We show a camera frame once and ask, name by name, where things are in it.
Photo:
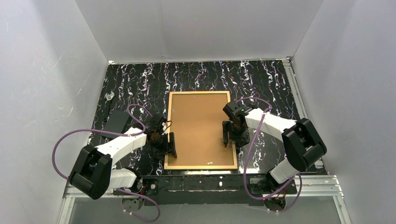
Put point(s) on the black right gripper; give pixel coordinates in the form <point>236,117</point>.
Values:
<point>232,127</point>

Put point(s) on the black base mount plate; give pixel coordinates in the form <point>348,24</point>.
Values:
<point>256,187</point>
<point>144,186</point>

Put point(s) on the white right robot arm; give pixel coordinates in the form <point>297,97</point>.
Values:
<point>302,143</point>

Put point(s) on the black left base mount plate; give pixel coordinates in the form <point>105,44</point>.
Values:
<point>144,186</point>

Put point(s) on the brown backing board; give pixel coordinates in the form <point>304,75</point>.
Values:
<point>197,118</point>

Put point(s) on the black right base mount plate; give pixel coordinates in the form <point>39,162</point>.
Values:
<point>256,187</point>

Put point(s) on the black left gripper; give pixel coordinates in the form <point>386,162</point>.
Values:
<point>165,140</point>

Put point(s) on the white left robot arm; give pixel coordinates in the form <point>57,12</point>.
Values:
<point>93,172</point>

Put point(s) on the aluminium rail frame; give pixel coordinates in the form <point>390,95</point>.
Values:
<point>312,185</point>

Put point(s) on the black flat stand plate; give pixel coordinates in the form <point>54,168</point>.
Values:
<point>118,122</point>

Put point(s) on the small silver clip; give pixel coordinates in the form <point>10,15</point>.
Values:
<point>109,96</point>

